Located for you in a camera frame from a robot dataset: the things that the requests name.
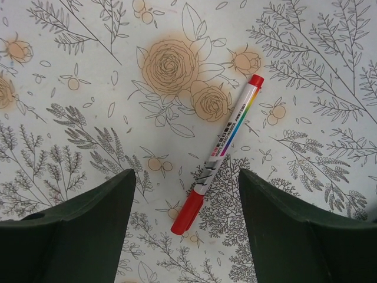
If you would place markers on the red whiteboard marker pen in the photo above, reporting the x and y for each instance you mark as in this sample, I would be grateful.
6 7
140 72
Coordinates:
195 199

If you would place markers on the floral patterned table mat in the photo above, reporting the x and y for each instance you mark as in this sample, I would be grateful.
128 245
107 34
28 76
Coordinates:
90 88

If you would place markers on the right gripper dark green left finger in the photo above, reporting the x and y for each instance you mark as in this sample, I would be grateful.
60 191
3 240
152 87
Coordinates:
79 240

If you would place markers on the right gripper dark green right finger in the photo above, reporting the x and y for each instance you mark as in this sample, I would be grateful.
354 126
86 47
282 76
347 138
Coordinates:
294 241

